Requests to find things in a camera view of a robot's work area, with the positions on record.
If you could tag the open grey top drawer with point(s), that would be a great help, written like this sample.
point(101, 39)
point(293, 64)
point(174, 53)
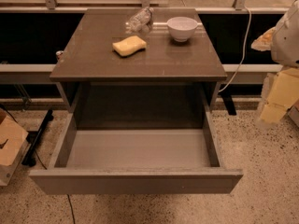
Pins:
point(186, 161)

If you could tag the black stand leg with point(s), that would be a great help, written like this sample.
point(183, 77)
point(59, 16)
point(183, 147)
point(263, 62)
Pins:
point(33, 139)

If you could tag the white bowl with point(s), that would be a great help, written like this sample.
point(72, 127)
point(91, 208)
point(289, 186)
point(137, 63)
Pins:
point(181, 28)

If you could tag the small can behind cabinet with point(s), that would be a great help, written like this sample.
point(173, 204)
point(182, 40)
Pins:
point(59, 54)

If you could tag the yellow sponge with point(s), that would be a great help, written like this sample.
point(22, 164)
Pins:
point(129, 45)

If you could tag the cardboard box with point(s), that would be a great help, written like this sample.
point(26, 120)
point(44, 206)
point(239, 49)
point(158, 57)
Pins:
point(12, 136)

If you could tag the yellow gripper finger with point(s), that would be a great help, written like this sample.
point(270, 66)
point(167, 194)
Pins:
point(279, 93)
point(264, 41)

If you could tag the grey cabinet with top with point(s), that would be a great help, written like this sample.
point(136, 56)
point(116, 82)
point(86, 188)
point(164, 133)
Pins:
point(164, 85)

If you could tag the clear plastic water bottle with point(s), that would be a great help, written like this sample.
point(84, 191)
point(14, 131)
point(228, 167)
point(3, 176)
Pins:
point(142, 20)

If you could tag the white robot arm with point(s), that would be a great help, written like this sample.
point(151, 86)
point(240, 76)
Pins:
point(285, 41)

